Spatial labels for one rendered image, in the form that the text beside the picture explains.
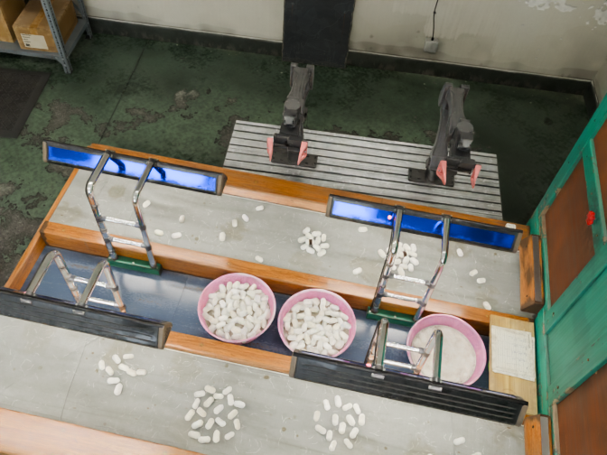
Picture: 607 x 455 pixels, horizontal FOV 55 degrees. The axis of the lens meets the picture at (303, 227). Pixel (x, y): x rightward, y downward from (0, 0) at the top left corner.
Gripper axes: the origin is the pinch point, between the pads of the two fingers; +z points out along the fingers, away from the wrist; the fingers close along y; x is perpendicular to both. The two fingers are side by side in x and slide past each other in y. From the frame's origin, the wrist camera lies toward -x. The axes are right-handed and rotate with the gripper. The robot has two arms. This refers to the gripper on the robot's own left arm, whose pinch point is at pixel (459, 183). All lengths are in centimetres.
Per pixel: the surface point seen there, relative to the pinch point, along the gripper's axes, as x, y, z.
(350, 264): 33.0, -31.9, 17.4
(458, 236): 0.3, -0.7, 21.9
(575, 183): -5.3, 37.5, -2.1
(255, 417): 32, -56, 78
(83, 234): 31, -131, 22
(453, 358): 33, 6, 49
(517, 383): 29, 25, 56
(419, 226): -0.3, -13.3, 20.6
